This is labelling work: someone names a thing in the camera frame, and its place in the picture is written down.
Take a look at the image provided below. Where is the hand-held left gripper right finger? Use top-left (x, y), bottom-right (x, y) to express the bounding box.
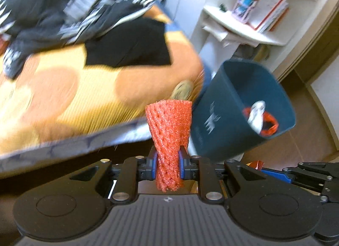
top-left (178, 147), bottom-right (265, 204)

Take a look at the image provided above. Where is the row of books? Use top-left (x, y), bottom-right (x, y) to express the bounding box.
top-left (261, 2), bottom-right (290, 33)

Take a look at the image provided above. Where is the teal waste bin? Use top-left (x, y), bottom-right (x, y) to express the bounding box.
top-left (191, 59), bottom-right (296, 164)

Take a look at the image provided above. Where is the red foam net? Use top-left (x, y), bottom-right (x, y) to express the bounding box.
top-left (145, 99), bottom-right (192, 192)

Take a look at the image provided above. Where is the orange foil wrapper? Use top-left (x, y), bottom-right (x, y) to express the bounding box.
top-left (246, 161), bottom-right (265, 170)

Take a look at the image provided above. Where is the black garment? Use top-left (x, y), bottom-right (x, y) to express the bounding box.
top-left (84, 18), bottom-right (172, 68)

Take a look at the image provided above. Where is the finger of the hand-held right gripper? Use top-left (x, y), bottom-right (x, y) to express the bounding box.
top-left (283, 162), bottom-right (339, 176)
top-left (261, 169), bottom-right (331, 195)

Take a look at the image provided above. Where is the stack of white papers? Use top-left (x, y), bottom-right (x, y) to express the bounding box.
top-left (203, 25), bottom-right (239, 48)

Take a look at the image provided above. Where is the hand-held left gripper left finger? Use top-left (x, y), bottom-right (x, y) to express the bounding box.
top-left (69, 145), bottom-right (159, 204)

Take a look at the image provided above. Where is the red bordered booklet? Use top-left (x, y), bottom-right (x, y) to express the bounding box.
top-left (247, 0), bottom-right (288, 31)

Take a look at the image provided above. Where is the white corner shelf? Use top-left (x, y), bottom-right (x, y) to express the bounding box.
top-left (191, 0), bottom-right (339, 82)

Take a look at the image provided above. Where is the dark leaf print duvet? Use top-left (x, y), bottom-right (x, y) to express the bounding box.
top-left (0, 0), bottom-right (157, 79)

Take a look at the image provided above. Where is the silver white wrapper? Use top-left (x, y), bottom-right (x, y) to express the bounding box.
top-left (247, 100), bottom-right (267, 133)

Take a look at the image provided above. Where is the pink pen holder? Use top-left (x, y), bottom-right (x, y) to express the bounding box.
top-left (232, 0), bottom-right (263, 22)

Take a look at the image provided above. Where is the flower print bed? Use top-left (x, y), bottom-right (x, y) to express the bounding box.
top-left (0, 5), bottom-right (212, 180)

